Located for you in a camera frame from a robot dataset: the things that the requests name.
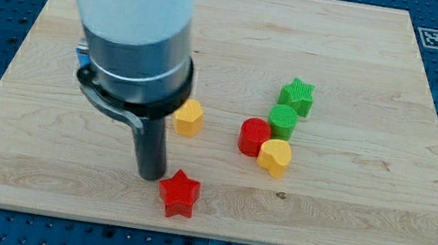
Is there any green star block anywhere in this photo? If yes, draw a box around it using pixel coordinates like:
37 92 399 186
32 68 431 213
277 77 316 117

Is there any light wooden board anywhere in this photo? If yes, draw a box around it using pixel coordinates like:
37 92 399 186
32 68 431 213
0 0 438 245

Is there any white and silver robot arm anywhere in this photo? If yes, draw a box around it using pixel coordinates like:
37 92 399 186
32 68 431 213
77 0 194 119

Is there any blue block behind arm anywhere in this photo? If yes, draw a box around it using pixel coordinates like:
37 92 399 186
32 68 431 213
75 39 90 67

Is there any white fiducial marker tag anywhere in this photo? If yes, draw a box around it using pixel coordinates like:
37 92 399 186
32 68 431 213
418 27 438 50

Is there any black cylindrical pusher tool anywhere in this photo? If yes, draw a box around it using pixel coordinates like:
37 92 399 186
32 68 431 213
62 64 181 184

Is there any red cylinder block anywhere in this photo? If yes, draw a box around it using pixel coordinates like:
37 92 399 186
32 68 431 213
237 117 272 157

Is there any green cylinder block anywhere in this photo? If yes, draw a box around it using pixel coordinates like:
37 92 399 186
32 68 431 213
268 104 299 141

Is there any yellow heart block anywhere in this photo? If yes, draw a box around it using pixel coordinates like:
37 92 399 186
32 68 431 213
256 139 293 179

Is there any yellow hexagon block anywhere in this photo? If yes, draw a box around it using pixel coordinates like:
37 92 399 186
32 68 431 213
172 99 204 138

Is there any red star block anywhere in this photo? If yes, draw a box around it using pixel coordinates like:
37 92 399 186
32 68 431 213
158 169 201 218

